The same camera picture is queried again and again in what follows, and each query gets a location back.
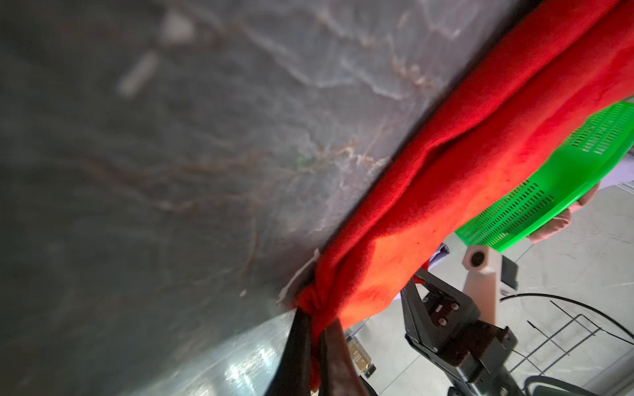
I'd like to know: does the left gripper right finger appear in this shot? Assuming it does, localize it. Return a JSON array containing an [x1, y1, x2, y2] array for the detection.
[[319, 319, 368, 396]]

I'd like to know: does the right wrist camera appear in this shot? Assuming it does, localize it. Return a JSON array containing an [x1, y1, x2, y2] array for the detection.
[[462, 246, 518, 326]]

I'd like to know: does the red t shirt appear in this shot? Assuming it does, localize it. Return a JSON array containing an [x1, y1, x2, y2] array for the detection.
[[295, 0, 634, 392]]

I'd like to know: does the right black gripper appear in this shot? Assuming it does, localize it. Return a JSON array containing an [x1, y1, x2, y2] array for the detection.
[[401, 268, 524, 395]]

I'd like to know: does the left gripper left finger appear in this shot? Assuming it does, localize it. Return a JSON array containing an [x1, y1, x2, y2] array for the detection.
[[265, 308, 312, 396]]

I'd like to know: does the purple folded t shirt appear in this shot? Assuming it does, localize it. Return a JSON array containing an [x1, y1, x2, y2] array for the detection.
[[428, 243, 451, 269]]

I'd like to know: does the green plastic basket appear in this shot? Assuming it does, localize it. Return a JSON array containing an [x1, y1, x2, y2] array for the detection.
[[455, 102, 633, 252]]

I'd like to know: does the purple t shirt in basket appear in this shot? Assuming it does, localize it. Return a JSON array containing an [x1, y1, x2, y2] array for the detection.
[[599, 153, 634, 189]]

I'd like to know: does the pink folded t shirt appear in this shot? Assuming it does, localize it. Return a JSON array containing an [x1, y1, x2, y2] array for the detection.
[[528, 183, 600, 244]]

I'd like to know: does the black wire hook rack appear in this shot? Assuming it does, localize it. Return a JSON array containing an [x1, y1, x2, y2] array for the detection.
[[502, 294, 633, 386]]

